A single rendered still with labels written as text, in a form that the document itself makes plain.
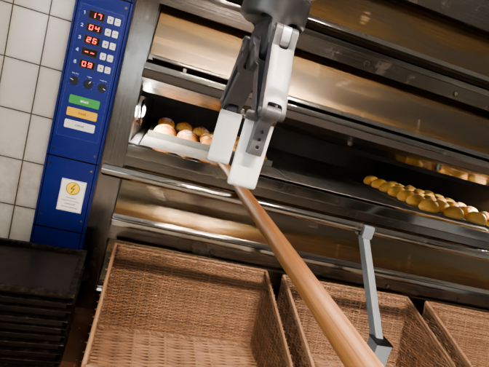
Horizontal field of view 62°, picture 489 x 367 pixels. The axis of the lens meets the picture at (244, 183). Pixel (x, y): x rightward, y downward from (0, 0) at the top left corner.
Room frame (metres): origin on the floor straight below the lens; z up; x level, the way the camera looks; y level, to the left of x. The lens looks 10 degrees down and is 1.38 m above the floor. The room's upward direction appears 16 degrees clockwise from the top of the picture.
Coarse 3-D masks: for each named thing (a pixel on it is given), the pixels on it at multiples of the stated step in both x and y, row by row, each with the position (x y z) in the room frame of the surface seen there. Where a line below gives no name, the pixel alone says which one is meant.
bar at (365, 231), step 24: (120, 168) 0.95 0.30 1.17; (192, 192) 0.99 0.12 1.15; (216, 192) 1.00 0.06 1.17; (312, 216) 1.06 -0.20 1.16; (336, 216) 1.09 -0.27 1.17; (360, 240) 1.10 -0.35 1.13; (408, 240) 1.13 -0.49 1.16; (432, 240) 1.15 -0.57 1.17; (384, 336) 0.92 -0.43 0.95; (384, 360) 0.88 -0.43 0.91
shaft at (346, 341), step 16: (240, 192) 0.94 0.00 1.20; (256, 208) 0.79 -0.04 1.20; (256, 224) 0.74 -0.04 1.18; (272, 224) 0.69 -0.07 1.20; (272, 240) 0.63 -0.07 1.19; (288, 256) 0.56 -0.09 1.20; (288, 272) 0.53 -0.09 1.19; (304, 272) 0.50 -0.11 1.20; (304, 288) 0.47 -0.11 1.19; (320, 288) 0.46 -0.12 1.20; (320, 304) 0.43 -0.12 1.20; (336, 304) 0.43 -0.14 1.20; (320, 320) 0.41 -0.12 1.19; (336, 320) 0.39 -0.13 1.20; (336, 336) 0.37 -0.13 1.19; (352, 336) 0.36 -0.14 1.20; (336, 352) 0.37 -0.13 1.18; (352, 352) 0.34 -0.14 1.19; (368, 352) 0.34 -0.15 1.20
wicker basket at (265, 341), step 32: (128, 256) 1.28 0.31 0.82; (192, 256) 1.34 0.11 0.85; (128, 288) 1.25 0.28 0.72; (192, 288) 1.32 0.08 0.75; (224, 288) 1.35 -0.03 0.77; (256, 288) 1.39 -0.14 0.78; (96, 320) 0.95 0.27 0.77; (128, 320) 1.24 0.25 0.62; (160, 320) 1.27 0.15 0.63; (192, 320) 1.30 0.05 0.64; (224, 320) 1.33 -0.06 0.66; (256, 320) 1.36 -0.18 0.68; (128, 352) 1.12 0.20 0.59; (160, 352) 1.16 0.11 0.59; (192, 352) 1.20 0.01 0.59; (224, 352) 1.25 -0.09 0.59; (256, 352) 1.27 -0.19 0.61; (288, 352) 1.07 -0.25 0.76
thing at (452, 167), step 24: (144, 72) 1.16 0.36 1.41; (168, 96) 1.35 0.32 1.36; (192, 96) 1.27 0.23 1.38; (216, 96) 1.21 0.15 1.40; (288, 120) 1.30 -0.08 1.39; (312, 120) 1.28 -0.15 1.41; (360, 144) 1.41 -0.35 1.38; (384, 144) 1.34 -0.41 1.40; (432, 168) 1.56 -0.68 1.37; (456, 168) 1.45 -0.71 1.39; (480, 168) 1.43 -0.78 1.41
